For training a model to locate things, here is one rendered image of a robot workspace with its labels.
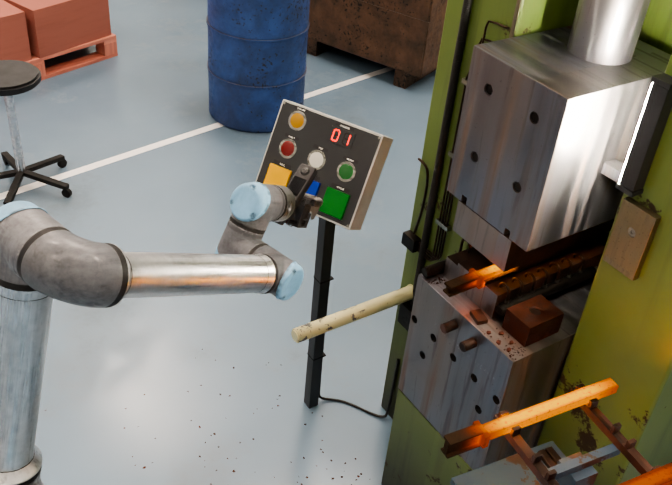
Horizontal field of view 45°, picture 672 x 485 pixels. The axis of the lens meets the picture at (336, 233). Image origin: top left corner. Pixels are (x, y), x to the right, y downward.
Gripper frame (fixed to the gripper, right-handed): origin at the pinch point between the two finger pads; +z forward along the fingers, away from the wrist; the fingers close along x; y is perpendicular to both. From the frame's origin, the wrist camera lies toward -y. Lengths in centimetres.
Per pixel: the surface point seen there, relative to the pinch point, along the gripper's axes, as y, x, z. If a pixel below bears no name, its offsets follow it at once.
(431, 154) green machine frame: -21.0, 16.4, 27.4
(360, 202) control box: -2.1, 7.1, 11.6
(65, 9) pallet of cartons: -23, -283, 176
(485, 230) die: -8.7, 45.5, 1.0
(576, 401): 17, 82, -15
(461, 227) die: -6.7, 38.2, 6.1
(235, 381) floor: 85, -38, 66
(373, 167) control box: -12.5, 7.1, 11.9
